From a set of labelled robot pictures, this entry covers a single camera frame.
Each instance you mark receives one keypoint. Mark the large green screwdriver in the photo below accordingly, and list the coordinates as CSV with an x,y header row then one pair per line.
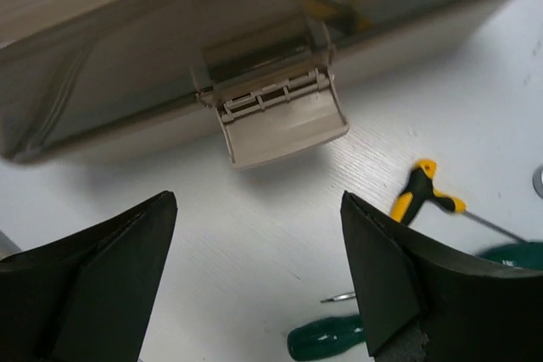
x,y
325,338

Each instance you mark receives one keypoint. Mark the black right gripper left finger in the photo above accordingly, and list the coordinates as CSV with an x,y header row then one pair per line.
x,y
88,296

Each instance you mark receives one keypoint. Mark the beige plastic toolbox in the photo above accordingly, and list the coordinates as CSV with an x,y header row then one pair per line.
x,y
110,79

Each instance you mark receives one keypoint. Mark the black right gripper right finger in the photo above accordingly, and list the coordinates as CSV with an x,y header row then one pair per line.
x,y
421,300

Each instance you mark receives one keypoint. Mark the yellow black T-handle key right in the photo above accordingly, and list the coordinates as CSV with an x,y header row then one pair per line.
x,y
420,189

